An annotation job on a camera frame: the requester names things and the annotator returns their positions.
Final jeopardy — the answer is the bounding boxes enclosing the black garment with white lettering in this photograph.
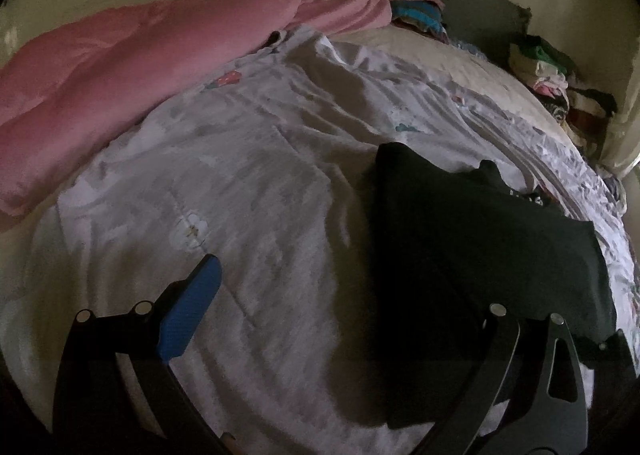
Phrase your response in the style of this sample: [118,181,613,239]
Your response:
[364,143,616,429]

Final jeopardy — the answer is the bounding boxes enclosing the pile of mixed clothes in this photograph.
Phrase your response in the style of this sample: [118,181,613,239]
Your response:
[508,34,617,160]

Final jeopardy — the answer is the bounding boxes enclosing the white printed bed sheet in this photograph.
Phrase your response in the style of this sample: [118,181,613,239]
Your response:
[1,30,639,454]

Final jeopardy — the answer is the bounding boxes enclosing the folded blue and teal clothes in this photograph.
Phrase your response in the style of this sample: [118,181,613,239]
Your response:
[390,0,449,44]

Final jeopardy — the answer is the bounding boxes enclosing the pink blanket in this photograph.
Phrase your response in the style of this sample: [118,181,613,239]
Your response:
[1,0,432,228]

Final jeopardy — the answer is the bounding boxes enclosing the cream mattress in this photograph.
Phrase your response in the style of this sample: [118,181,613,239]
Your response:
[330,25,577,151]

